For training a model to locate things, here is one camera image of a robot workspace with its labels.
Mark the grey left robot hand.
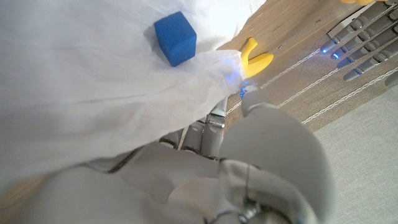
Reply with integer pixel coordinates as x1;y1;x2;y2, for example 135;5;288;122
320;0;398;87

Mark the small blue block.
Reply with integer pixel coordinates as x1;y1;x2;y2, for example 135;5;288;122
154;11;198;68

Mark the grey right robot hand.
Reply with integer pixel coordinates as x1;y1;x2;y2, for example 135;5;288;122
18;83;336;224

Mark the white cloth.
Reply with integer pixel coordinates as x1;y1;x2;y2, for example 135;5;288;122
0;0;267;187

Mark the yellow toy banana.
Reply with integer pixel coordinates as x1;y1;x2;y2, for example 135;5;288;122
241;37;275;78

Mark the orange toy pineapple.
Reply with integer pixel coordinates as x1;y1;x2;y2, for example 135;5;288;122
340;0;388;6

